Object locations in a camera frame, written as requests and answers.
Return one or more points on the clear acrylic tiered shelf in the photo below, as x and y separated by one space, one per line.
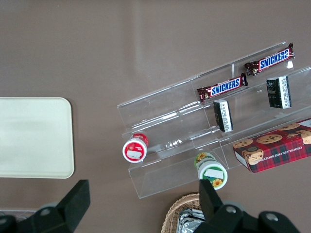
167 116

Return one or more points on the cream plastic tray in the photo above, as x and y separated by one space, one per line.
34 138

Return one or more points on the green sunflower yogurt cup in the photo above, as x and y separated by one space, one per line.
211 172

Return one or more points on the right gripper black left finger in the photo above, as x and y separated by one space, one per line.
60 216

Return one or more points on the red tartan cookie box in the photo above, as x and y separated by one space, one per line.
279 150

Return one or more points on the small black chocolate box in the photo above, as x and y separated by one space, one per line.
224 116
278 93

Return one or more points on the red strawberry yogurt cup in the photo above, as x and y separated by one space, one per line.
134 150

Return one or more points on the silver foil packet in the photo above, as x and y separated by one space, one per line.
189 221

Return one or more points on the clear acrylic bottle rack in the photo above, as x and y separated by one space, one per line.
14 213

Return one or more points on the Snickers chocolate bar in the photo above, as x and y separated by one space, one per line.
223 88
272 60

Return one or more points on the light tan wicker basket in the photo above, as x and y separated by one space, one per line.
173 213

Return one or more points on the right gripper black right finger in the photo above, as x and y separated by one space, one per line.
226 218

